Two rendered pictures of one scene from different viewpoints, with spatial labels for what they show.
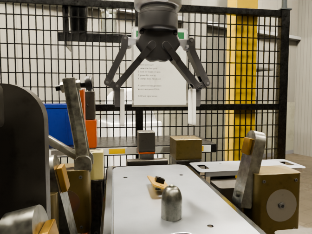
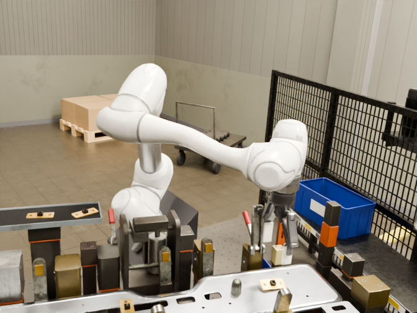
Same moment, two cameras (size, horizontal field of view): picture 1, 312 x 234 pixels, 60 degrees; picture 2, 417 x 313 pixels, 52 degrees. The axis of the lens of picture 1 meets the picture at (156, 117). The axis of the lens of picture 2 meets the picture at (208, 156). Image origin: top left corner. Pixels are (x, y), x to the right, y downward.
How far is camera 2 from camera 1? 1.31 m
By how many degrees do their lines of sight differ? 79
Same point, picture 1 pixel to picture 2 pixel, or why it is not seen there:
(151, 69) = not seen: outside the picture
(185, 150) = (357, 290)
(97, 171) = (273, 258)
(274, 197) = not seen: outside the picture
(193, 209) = (247, 299)
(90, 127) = (326, 230)
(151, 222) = (228, 286)
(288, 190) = not seen: outside the picture
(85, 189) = (248, 261)
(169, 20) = (274, 200)
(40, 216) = (166, 249)
